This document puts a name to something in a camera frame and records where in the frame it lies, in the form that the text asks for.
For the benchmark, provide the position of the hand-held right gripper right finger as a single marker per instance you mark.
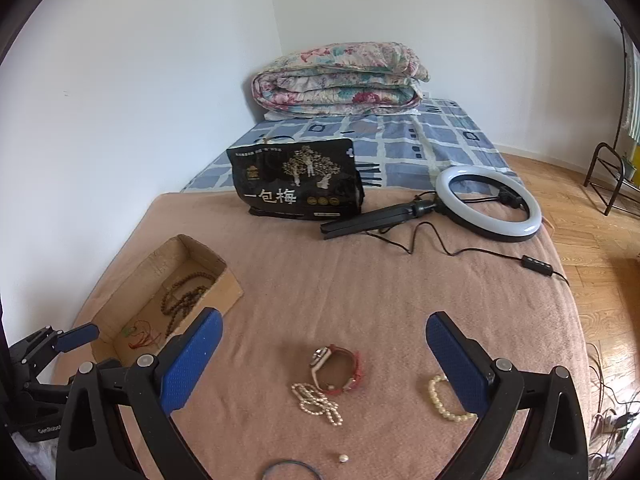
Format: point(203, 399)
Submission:
point(455, 360)

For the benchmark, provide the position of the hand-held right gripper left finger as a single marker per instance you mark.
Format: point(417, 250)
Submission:
point(192, 360)

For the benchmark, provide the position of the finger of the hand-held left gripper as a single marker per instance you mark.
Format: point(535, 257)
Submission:
point(77, 336)

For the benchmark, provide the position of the cardboard box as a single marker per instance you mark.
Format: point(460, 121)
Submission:
point(150, 280)

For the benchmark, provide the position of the thin blue bangle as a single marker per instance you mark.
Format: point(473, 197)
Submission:
point(290, 466)

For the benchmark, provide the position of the pink blanket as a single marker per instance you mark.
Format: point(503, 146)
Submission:
point(350, 290)

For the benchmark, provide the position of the black folded tripod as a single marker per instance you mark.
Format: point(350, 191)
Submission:
point(370, 217)

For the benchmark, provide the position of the black snack bag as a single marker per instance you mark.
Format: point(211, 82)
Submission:
point(295, 180)

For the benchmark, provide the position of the blue plaid bed sheet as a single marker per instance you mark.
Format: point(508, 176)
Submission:
point(400, 150)

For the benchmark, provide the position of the dark metal rack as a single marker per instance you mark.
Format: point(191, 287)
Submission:
point(612, 180)

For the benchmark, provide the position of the folded floral quilt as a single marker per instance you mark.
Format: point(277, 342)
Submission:
point(340, 82)

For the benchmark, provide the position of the striped hanging cloth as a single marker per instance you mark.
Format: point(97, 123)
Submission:
point(634, 100)

